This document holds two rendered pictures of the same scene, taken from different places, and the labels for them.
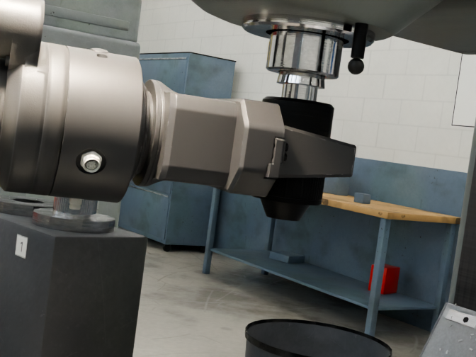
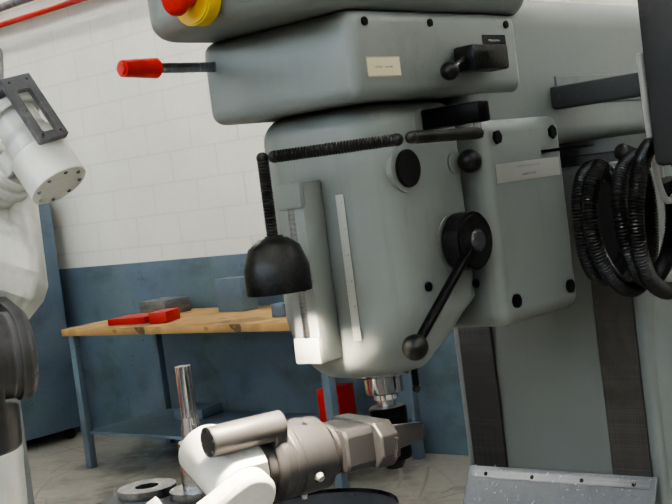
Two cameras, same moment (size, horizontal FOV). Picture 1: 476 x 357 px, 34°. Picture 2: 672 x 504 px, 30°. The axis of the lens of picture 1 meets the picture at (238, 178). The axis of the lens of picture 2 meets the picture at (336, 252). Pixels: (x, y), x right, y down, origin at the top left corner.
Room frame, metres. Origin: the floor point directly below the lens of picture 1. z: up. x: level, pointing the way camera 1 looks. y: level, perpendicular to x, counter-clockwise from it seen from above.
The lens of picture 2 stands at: (-0.96, 0.37, 1.54)
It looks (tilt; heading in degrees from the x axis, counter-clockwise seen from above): 3 degrees down; 346
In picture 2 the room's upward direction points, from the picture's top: 7 degrees counter-clockwise
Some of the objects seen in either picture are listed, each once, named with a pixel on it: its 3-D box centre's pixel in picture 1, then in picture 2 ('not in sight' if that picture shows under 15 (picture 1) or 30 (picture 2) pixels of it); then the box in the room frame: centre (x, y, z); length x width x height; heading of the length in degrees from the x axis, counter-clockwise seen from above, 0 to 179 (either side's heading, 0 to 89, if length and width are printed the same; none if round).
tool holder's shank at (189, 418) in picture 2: not in sight; (187, 403); (0.85, 0.17, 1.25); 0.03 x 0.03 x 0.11
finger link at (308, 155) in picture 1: (310, 155); (405, 435); (0.48, -0.04, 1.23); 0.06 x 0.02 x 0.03; 110
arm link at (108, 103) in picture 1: (155, 138); (329, 450); (0.48, 0.05, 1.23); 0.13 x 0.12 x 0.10; 20
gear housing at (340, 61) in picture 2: not in sight; (367, 68); (0.53, -0.07, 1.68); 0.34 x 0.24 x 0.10; 125
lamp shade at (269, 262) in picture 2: not in sight; (276, 264); (0.36, 0.11, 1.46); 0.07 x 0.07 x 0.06
